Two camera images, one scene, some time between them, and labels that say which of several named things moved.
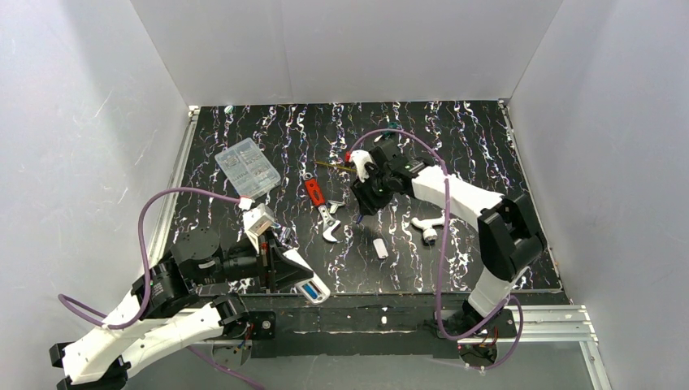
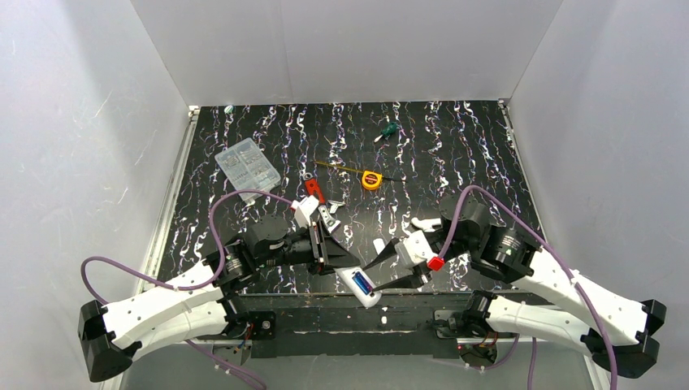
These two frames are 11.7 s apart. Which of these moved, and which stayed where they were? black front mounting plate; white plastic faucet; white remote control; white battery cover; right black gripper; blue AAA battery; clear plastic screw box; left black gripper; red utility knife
Moved: left black gripper; blue AAA battery; right black gripper; white remote control
Stayed: black front mounting plate; white plastic faucet; red utility knife; white battery cover; clear plastic screw box
